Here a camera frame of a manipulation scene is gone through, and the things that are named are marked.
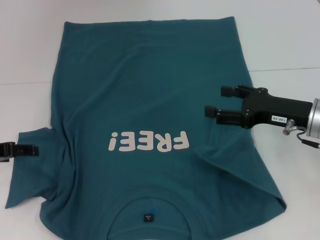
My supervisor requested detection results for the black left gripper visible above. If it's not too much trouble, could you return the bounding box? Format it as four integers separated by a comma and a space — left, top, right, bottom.
0, 140, 40, 164

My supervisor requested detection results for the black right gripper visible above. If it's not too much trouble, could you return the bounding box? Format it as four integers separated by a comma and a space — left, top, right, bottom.
204, 84, 314, 130

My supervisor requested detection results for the teal blue printed t-shirt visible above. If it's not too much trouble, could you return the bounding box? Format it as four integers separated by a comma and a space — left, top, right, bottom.
4, 16, 287, 240

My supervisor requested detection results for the right arm plug with cable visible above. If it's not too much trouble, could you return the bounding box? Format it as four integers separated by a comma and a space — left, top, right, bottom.
282, 119, 320, 151

